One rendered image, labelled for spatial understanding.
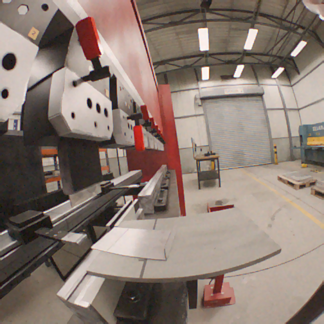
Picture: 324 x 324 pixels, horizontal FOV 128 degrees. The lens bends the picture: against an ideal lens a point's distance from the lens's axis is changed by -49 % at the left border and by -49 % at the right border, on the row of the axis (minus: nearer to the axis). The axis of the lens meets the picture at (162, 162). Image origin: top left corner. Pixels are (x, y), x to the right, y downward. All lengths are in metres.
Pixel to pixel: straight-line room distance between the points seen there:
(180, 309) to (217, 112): 7.67
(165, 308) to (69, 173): 0.27
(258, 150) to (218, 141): 2.19
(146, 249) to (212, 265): 0.10
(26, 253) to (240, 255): 0.46
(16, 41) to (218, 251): 0.31
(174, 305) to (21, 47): 0.39
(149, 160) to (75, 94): 2.25
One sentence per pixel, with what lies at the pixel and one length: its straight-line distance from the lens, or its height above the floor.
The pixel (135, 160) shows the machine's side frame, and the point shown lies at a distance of 2.44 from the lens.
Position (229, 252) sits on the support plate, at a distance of 0.22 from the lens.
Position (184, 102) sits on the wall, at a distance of 7.94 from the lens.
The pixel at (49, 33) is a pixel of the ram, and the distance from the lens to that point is 0.27.
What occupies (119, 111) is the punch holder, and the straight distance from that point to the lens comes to 0.35.
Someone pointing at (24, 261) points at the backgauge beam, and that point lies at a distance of 0.46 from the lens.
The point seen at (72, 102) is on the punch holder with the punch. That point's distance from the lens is 0.19.
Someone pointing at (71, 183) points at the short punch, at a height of 1.12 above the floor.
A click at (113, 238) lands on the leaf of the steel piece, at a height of 1.00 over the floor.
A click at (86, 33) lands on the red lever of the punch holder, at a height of 1.29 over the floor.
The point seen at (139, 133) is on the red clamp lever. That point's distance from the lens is 0.37.
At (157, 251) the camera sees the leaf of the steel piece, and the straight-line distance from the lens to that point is 0.23.
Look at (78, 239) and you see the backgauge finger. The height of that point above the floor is 1.01.
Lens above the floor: 1.14
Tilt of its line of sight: 3 degrees down
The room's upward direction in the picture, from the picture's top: 7 degrees counter-clockwise
